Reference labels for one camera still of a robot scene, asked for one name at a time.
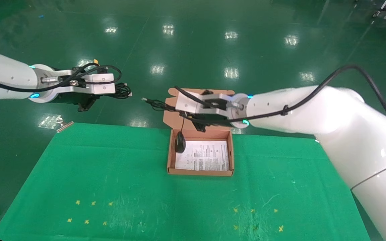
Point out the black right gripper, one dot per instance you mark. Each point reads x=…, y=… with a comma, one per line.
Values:
x=214, y=121

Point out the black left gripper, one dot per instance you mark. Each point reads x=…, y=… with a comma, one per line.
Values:
x=69, y=98

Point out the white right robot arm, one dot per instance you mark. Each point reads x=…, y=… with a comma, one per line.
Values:
x=347, y=127

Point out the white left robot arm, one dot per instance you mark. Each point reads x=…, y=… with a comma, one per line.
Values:
x=5, y=77

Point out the open brown cardboard box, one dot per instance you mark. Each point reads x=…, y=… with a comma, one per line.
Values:
x=201, y=135

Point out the metal binder clip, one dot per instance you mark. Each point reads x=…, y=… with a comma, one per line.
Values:
x=64, y=126

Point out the white printed paper sheet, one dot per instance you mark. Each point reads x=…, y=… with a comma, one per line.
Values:
x=209, y=157

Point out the green table mat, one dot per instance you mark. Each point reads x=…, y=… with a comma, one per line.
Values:
x=112, y=174

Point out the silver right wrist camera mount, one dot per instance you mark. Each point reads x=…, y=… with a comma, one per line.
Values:
x=188, y=105

